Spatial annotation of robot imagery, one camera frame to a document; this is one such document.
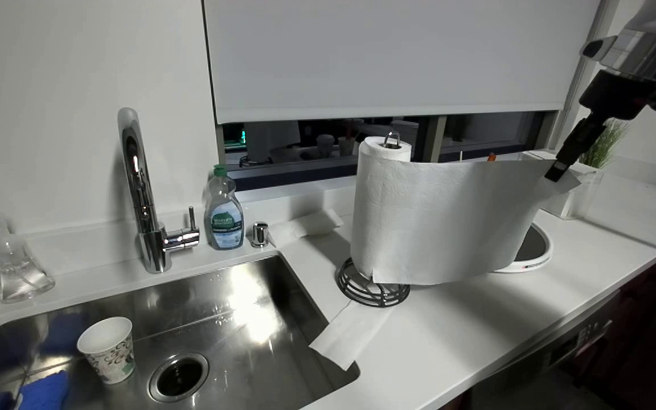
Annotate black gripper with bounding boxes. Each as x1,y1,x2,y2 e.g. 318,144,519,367
541,30,656,185

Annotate white paper towel roll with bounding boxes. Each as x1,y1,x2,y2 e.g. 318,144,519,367
349,135,582,289

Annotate small green plant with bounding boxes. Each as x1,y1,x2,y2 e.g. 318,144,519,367
580,119,629,170

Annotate white rectangular box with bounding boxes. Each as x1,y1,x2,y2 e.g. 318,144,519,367
519,147,601,223

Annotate black under-counter appliance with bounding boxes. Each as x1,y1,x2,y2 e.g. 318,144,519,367
449,248,656,410

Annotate white roller blind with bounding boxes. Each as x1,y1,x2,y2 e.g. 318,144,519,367
203,0,605,128

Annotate dark glass window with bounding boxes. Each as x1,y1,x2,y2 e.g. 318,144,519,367
213,110,563,193

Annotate flat white paper towel strip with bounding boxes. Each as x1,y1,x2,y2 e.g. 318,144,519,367
269,217,396,374

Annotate small chrome sink fitting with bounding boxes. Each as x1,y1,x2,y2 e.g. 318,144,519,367
243,219,274,251

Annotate clear dish soap bottle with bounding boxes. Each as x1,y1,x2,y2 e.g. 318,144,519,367
203,161,247,253

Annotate stainless steel sink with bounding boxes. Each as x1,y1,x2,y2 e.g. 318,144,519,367
0,253,361,410

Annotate chrome kitchen faucet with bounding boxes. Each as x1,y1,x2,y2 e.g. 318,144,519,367
115,105,203,276

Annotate round metal sink drain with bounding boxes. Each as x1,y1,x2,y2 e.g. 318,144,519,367
146,350,211,406

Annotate white paper cup green print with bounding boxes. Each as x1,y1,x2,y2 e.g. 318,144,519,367
74,313,139,386

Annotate black wire towel holder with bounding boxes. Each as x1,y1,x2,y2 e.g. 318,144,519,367
334,129,411,309

